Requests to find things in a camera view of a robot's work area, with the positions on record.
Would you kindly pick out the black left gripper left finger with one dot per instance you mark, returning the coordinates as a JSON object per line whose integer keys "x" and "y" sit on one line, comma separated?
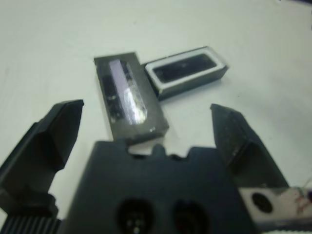
{"x": 36, "y": 151}

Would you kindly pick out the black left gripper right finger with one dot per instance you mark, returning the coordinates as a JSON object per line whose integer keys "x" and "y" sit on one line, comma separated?
{"x": 239, "y": 141}

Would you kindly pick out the black box lid with window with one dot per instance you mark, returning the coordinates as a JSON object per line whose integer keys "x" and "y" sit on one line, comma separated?
{"x": 151, "y": 114}

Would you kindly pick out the black box base white lining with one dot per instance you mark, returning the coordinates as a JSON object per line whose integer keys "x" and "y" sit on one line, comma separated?
{"x": 195, "y": 85}

